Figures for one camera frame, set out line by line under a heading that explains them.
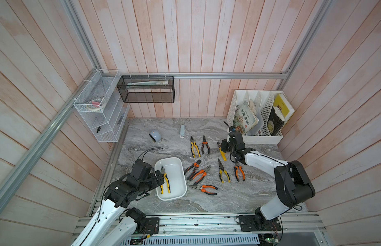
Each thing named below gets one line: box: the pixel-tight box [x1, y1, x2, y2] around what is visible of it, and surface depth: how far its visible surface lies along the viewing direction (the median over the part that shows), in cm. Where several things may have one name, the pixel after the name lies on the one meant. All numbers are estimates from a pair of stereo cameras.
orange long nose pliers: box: [188, 184, 219, 196], surface depth 86 cm
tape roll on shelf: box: [86, 98, 101, 112], surface depth 76 cm
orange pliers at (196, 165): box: [183, 159, 202, 180], surface depth 96 cm
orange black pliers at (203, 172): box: [188, 165, 211, 186], surface depth 92 cm
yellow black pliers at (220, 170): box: [218, 158, 231, 184], surface depth 92 cm
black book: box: [266, 106, 286, 137], surface depth 98 cm
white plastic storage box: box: [154, 156, 187, 201], surface depth 90 cm
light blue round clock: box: [148, 130, 162, 144], surface depth 103 cm
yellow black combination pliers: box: [190, 135, 202, 159], surface depth 106 cm
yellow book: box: [273, 93, 295, 122], surface depth 94 cm
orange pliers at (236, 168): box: [233, 165, 246, 182], surface depth 93 cm
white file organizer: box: [226, 89, 295, 145], surface depth 102 cm
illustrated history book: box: [233, 102, 260, 135], surface depth 100 cm
